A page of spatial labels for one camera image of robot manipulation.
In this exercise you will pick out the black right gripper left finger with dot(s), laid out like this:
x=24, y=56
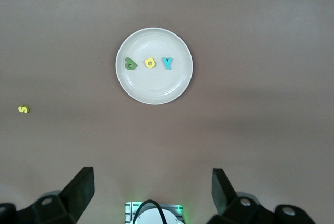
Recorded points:
x=81, y=190

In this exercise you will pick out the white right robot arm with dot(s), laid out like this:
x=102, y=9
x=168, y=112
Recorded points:
x=172, y=218

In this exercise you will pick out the yellow foam letter s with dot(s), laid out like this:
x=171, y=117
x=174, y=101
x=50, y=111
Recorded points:
x=23, y=109

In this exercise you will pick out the teal foam letter y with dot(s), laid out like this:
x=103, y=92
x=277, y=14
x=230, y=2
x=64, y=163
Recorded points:
x=168, y=66

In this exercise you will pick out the beige round plate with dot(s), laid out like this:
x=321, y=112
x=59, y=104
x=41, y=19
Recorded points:
x=154, y=88

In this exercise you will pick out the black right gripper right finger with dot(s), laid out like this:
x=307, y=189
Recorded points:
x=224, y=200

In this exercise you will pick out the green foam letter p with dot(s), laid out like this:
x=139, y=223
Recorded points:
x=133, y=63

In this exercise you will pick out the yellow foam letter a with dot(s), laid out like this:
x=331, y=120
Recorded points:
x=145, y=63

